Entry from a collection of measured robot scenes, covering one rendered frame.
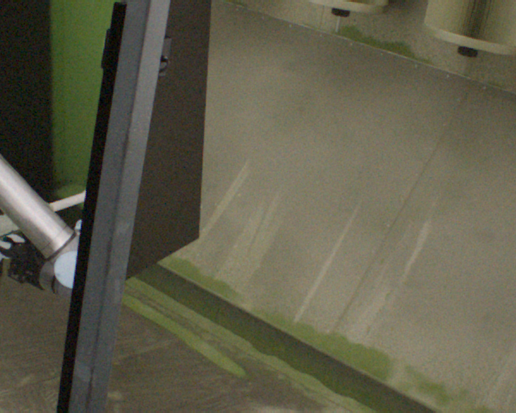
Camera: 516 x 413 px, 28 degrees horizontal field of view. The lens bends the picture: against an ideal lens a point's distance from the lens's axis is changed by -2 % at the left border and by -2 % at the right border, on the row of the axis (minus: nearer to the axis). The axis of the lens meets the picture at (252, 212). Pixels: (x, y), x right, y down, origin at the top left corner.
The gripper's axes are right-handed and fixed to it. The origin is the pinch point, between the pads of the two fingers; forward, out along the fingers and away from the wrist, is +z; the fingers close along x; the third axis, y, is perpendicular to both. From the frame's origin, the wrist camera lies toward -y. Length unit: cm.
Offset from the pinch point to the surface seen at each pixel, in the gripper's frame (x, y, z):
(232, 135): 153, 15, 26
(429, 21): 137, -55, -50
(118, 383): 50, 65, -9
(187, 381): 69, 67, -23
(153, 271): 117, 64, 29
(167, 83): 51, -37, -12
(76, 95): 74, -13, 40
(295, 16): 185, -30, 25
